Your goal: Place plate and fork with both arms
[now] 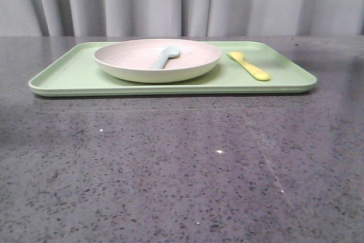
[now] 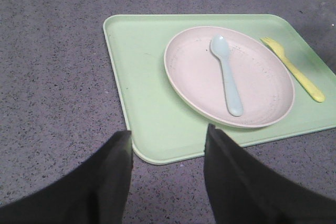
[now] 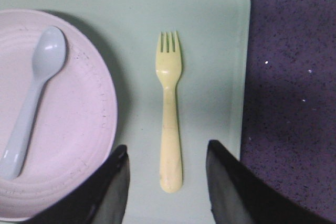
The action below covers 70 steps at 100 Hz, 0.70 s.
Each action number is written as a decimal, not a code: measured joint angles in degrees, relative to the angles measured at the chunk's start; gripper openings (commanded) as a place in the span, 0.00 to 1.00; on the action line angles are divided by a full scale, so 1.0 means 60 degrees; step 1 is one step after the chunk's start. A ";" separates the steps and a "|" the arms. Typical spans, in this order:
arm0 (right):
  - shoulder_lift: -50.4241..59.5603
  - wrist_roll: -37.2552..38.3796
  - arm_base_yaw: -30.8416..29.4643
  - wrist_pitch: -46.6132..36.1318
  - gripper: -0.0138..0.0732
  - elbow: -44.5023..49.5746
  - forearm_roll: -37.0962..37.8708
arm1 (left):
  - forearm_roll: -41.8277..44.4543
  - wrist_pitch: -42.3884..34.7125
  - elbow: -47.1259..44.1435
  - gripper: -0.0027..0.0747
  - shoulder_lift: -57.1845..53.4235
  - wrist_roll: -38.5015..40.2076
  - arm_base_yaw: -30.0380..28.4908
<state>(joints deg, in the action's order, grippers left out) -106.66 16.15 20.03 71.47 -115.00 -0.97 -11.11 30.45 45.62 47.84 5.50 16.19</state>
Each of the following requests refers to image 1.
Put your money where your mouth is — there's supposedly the yellow plastic fork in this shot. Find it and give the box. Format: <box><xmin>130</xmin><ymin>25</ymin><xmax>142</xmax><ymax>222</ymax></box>
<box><xmin>227</xmin><ymin>51</ymin><xmax>271</xmax><ymax>81</ymax></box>

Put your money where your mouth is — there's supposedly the beige round plate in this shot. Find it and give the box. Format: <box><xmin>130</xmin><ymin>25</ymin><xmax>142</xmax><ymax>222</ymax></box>
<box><xmin>94</xmin><ymin>39</ymin><xmax>222</xmax><ymax>83</ymax></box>

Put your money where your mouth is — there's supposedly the light blue plastic spoon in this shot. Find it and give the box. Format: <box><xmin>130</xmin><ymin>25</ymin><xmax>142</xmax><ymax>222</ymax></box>
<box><xmin>149</xmin><ymin>46</ymin><xmax>180</xmax><ymax>69</ymax></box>

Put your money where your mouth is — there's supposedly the light green rectangular tray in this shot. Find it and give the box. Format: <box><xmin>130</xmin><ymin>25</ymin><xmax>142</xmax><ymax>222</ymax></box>
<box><xmin>28</xmin><ymin>41</ymin><xmax>317</xmax><ymax>97</ymax></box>

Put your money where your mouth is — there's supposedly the grey pleated curtain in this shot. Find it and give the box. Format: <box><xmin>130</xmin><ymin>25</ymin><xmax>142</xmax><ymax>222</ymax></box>
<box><xmin>1</xmin><ymin>0</ymin><xmax>363</xmax><ymax>37</ymax></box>

